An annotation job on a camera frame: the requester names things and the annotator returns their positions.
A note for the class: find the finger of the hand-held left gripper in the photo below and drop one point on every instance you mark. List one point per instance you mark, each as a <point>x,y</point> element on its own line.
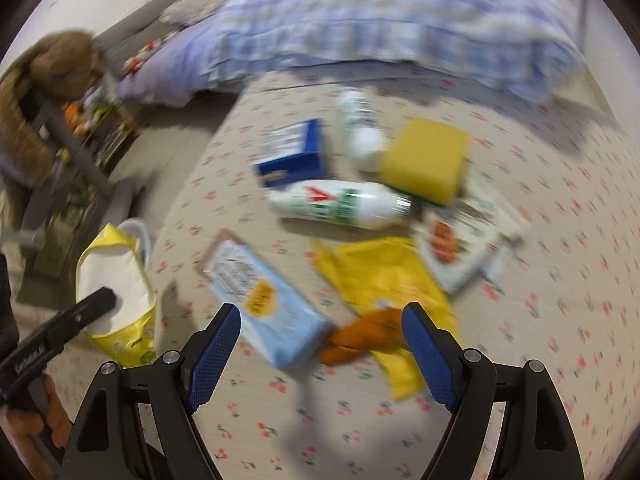
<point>90,307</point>

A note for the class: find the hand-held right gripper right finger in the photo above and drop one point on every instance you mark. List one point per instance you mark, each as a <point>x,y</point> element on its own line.
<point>425,360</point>

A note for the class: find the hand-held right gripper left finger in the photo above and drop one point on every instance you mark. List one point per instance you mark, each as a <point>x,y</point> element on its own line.
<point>215,355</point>

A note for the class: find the white bin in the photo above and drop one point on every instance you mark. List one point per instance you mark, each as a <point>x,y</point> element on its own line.
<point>137,237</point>

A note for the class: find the yellow plastic bag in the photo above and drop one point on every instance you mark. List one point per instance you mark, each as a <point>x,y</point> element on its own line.
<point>390,275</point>

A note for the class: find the large white green-label bottle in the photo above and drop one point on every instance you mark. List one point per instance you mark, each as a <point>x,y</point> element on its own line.
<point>320,205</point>

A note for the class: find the blue cardboard box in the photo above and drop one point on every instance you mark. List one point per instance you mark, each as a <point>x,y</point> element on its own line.
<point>295,165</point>

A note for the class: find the small white bottle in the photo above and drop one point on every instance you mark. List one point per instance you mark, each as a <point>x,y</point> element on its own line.
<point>365,140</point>

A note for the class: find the person's left hand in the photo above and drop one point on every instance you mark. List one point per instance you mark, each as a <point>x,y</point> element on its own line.
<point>52,410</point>

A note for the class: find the yellow bin liner bag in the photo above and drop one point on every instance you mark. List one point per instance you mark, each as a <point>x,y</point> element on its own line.
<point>107,245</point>

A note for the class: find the light blue tissue packet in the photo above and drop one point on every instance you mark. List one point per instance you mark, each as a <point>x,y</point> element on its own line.
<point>280,320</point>

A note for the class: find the white red snack packet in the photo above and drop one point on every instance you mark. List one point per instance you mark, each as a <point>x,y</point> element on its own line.
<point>450,250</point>

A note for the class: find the grey chair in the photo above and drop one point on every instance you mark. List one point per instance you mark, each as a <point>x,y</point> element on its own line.
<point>75,150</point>

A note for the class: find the cherry print bed sheet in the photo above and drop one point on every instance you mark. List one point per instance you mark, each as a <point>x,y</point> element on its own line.
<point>550,260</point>

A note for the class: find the low shelf with toys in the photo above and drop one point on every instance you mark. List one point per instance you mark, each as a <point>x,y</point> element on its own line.
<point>100,115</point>

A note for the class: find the yellow sponge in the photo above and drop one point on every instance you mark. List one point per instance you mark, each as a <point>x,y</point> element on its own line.
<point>425,160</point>

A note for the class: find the red white plush toy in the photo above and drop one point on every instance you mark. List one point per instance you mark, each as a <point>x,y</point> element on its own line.
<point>132,66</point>
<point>150,50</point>

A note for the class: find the brown teddy bear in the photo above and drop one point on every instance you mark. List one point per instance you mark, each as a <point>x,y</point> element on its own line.
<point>50,65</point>

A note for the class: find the purple bedding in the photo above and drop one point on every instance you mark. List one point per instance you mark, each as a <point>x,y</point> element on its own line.
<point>170,70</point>

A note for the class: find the blue purple plaid blanket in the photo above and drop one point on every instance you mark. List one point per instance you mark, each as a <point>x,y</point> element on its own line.
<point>375,15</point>

